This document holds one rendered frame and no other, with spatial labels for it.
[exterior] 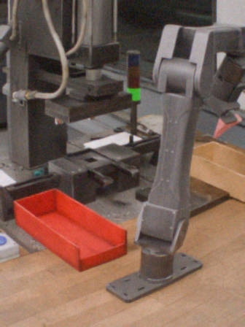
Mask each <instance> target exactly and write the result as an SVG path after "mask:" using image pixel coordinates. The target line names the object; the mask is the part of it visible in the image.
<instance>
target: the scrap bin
mask: <svg viewBox="0 0 245 327"><path fill-rule="evenodd" d="M13 203H14V211H15V221H16V225H17V226H19V227H20V228H21V229H23V230H24V231H25V232H26V233H28V234H29V235H31V237H33V238H34V239H35V240H36V241H38V242H39V243H40V244H42V245H44V246H45V247H46V248H47V249H48V250H49V251H50V252H51V253H53V254H54V255H56V256H58V257H59V258H60V259H62V260H63V261H65V262H66V263H67V264H68V265H70V266H71V267H73V268H75V269H76V270H77V271H79V272H82V271H84V270H85V271H86V270H88V269H91V268H93V267H94V266H99V265H101V264H103V263H106V262H110V261H112V260H114V259H116V258H120V257H122V256H124V255H127V248H128V231H127V230H126V229H124V228H123V227H120V226H118V225H117V224H115V223H113V222H112V221H110V220H107V219H106V218H104V217H102V215H100V214H98V213H97V212H94V211H92V210H91V209H89V208H87V207H86V206H84V205H82V204H80V203H79V202H78V201H76V200H74V199H73V198H71V197H69V196H67V195H66V194H64V193H63V192H61V191H59V190H58V189H56V188H54V189H52V190H49V191H45V192H43V193H39V194H34V195H32V196H28V197H25V198H24V199H19V200H17V201H16V200H15V201H13Z"/></svg>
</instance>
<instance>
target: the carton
mask: <svg viewBox="0 0 245 327"><path fill-rule="evenodd" d="M190 175H192V176H194V177H197V178H198V179H200V180H203V181H205V182H207V183H209V184H211V185H214V186H216V187H218V188H220V189H223V190H224V191H227V192H228V193H229V192H230V194H229V197H231V198H233V199H235V200H237V201H239V202H241V203H244V204H245V153H241V152H239V151H237V150H234V149H232V148H229V147H227V146H224V145H221V144H219V143H217V142H213V141H211V142H207V143H205V144H202V145H198V146H196V147H194V148H193V152H192V161H191V167H190Z"/></svg>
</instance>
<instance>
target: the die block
mask: <svg viewBox="0 0 245 327"><path fill-rule="evenodd" d="M124 164H128V165H131V166H135V167H136V168H137V169H138V170H139V164H140V158H137V159H134V160H130V161H126V162H124ZM49 172H57V173H59V174H60V180H61V183H60V187H59V188H56V189H58V190H59V191H61V192H63V193H64V194H66V195H67V196H69V197H71V198H73V199H74V200H76V201H78V202H79V203H80V204H82V205H86V204H89V203H92V202H94V201H96V189H95V181H93V180H91V179H88V175H87V174H86V175H83V176H81V177H77V178H74V179H71V178H69V177H67V175H65V174H63V173H61V172H59V171H58V170H56V169H54V168H52V167H50V166H49ZM98 172H101V173H102V174H104V175H106V176H107V177H110V178H112V179H113V182H112V184H108V185H106V186H108V187H110V189H112V190H114V191H117V192H118V193H120V192H123V191H127V190H130V189H132V188H136V187H139V174H137V175H136V177H130V176H128V175H125V174H122V173H120V172H119V171H117V170H115V169H114V167H113V166H112V167H109V168H105V169H101V170H98Z"/></svg>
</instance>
